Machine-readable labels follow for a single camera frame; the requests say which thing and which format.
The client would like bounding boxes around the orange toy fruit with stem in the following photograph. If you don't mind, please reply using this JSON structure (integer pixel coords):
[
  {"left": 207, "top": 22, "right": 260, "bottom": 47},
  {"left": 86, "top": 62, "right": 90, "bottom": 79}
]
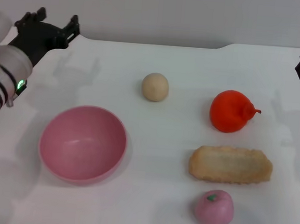
[{"left": 208, "top": 88, "right": 263, "bottom": 136}]

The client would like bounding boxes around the beige round bun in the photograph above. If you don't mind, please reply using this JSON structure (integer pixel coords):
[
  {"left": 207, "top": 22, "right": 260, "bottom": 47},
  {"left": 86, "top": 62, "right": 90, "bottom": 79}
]
[{"left": 140, "top": 71, "right": 170, "bottom": 103}]

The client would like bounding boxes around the pink plastic bowl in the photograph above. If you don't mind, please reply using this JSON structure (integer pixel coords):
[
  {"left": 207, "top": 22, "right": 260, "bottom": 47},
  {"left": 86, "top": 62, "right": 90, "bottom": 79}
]
[{"left": 35, "top": 101, "right": 131, "bottom": 189}]

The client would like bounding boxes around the pink toy peach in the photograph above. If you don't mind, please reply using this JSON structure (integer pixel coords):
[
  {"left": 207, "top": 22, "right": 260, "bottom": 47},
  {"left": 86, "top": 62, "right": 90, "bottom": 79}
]
[{"left": 192, "top": 188, "right": 236, "bottom": 224}]

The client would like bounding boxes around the tan oblong biscuit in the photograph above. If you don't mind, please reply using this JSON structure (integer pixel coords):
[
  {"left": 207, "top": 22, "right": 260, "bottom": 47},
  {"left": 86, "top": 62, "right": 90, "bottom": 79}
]
[{"left": 187, "top": 143, "right": 275, "bottom": 188}]

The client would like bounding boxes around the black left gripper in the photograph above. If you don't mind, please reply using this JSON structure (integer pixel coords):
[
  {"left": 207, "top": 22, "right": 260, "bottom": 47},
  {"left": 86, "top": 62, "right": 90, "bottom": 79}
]
[{"left": 5, "top": 4, "right": 83, "bottom": 71}]

